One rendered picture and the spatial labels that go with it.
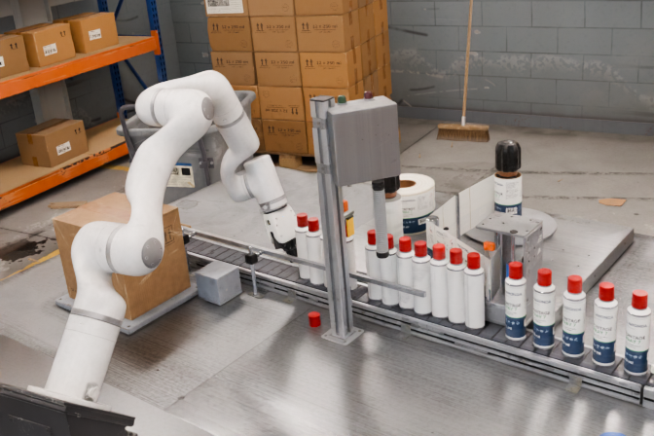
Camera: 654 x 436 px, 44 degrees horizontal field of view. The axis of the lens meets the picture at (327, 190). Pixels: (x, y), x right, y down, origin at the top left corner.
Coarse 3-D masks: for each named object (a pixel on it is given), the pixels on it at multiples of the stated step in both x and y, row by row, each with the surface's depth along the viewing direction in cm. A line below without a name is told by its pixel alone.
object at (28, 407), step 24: (0, 384) 176; (0, 408) 180; (24, 408) 175; (48, 408) 171; (72, 408) 170; (0, 432) 183; (24, 432) 178; (48, 432) 174; (72, 432) 171; (96, 432) 178; (120, 432) 185
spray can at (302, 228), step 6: (300, 216) 240; (306, 216) 240; (300, 222) 240; (306, 222) 241; (300, 228) 241; (306, 228) 241; (300, 234) 241; (300, 240) 242; (306, 240) 241; (300, 246) 242; (306, 246) 242; (300, 252) 243; (306, 252) 243; (306, 258) 243; (300, 264) 245; (300, 270) 246; (306, 270) 245; (300, 276) 247; (306, 276) 246
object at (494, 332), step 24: (192, 240) 281; (240, 264) 261; (264, 264) 259; (360, 288) 238; (408, 312) 223; (480, 336) 209; (504, 336) 208; (528, 336) 207; (576, 360) 195; (624, 360) 194
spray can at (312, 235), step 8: (312, 224) 236; (312, 232) 237; (320, 232) 238; (312, 240) 237; (312, 248) 238; (320, 248) 238; (312, 256) 239; (320, 256) 239; (312, 272) 241; (320, 272) 241; (312, 280) 242; (320, 280) 242
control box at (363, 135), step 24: (384, 96) 207; (336, 120) 197; (360, 120) 199; (384, 120) 201; (336, 144) 199; (360, 144) 201; (384, 144) 203; (336, 168) 201; (360, 168) 203; (384, 168) 205
